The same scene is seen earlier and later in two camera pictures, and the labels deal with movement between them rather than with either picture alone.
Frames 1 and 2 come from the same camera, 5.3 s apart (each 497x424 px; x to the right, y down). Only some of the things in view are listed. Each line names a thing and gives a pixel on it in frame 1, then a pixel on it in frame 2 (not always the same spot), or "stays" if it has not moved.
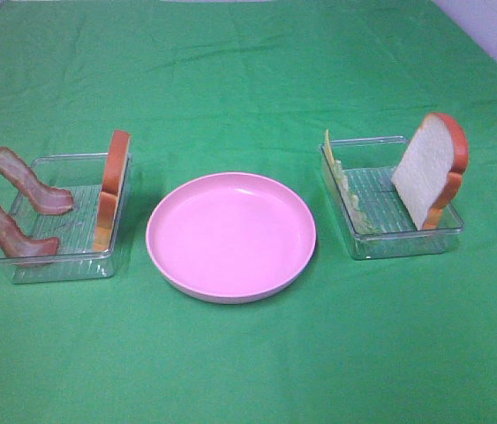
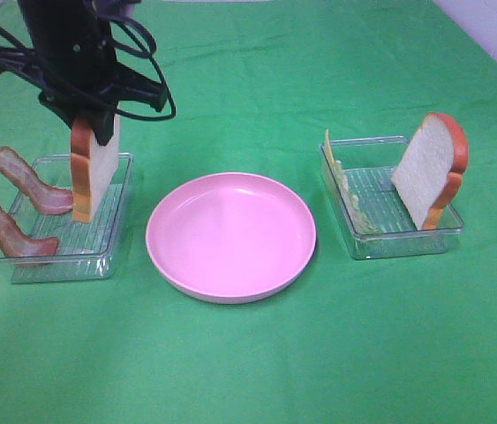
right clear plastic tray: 358,176 stays
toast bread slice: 116,158 -> 93,166
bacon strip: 42,197 stays
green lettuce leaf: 359,223 stays
